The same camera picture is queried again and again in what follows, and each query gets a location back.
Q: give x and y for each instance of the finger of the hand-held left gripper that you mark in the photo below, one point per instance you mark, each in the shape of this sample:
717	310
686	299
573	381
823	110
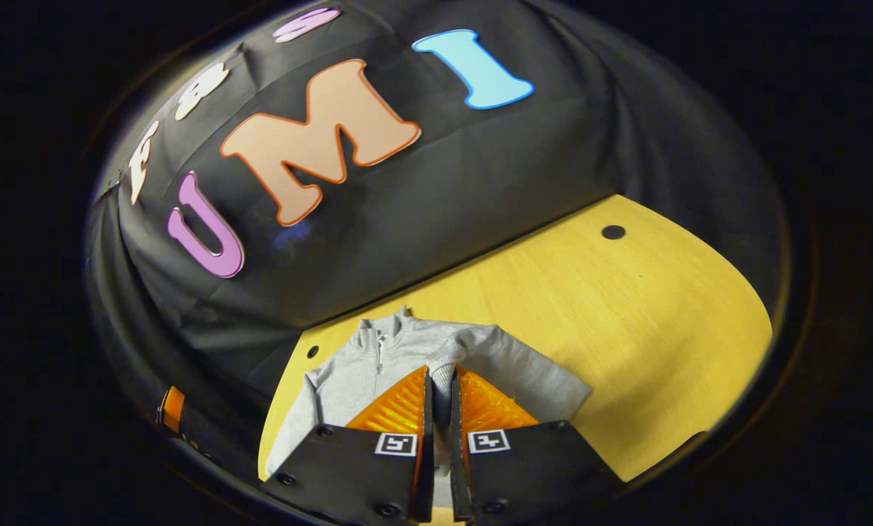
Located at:
172	409

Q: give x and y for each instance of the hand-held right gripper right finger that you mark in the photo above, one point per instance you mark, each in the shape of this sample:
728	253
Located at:
538	475

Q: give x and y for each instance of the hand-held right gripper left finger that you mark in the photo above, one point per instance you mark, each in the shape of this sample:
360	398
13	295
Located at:
348	475

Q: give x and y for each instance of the grey sweatshirt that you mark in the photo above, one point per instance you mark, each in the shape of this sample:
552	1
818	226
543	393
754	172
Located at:
392	351

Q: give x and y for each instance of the black backdrop cloth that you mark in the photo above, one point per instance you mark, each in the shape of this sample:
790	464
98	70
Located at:
443	204

